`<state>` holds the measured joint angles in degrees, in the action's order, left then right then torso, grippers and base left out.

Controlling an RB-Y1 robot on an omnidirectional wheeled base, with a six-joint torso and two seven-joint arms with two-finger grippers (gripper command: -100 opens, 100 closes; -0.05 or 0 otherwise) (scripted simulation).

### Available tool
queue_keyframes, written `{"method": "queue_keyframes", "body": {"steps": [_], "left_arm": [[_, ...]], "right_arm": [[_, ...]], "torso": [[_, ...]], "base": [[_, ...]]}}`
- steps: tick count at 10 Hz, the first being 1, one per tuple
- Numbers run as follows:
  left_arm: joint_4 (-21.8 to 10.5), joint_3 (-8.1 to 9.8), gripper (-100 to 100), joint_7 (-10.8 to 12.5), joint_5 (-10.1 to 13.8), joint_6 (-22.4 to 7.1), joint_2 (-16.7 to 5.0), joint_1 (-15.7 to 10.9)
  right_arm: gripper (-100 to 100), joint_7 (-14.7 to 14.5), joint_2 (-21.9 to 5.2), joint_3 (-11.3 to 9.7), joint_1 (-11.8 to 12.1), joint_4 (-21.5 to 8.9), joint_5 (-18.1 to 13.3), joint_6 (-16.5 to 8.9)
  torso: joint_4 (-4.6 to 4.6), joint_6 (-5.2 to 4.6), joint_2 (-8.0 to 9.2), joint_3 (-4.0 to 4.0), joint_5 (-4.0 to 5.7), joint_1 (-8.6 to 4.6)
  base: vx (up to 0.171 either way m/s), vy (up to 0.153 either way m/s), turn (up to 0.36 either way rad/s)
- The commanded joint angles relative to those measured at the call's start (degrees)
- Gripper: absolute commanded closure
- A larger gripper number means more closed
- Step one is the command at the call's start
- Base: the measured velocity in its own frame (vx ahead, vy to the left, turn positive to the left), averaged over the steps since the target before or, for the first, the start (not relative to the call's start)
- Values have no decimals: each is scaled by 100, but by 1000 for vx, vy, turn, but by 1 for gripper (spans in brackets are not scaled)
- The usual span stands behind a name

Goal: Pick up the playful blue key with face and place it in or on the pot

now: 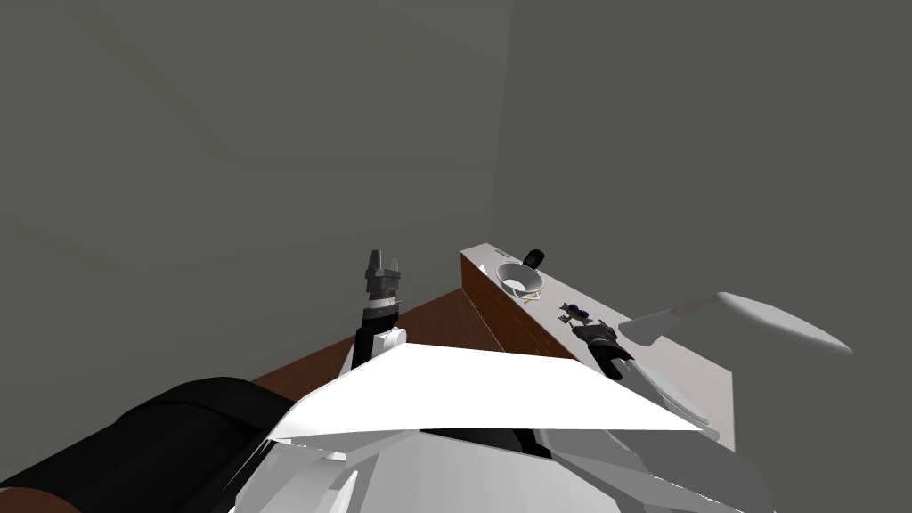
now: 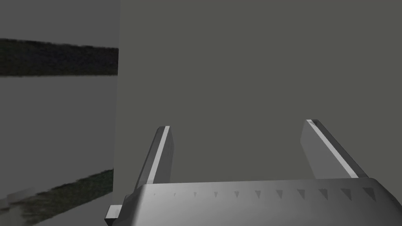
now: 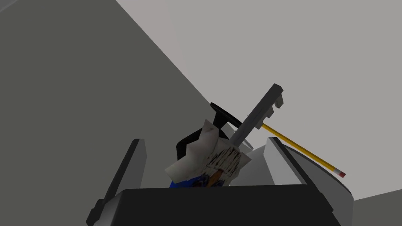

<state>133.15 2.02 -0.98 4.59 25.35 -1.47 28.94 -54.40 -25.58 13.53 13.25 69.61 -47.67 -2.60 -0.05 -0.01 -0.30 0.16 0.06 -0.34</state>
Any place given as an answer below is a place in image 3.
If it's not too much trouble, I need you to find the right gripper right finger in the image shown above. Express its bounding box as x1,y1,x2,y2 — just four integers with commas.
263,136,315,186

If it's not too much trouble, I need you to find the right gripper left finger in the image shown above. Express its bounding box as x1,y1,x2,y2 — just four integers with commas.
103,138,147,201

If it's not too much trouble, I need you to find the yellow pencil with red eraser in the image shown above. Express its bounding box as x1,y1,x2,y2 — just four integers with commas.
261,123,347,179

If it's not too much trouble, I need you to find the grey round container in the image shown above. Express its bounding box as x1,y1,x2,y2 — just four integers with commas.
230,137,355,208

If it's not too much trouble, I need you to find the grey key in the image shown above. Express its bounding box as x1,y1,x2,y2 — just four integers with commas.
230,83,285,148

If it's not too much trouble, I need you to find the white crumpled printed paper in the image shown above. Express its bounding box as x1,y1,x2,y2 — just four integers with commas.
164,119,252,189

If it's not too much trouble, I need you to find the black curved object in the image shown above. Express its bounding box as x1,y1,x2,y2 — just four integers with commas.
176,102,244,161

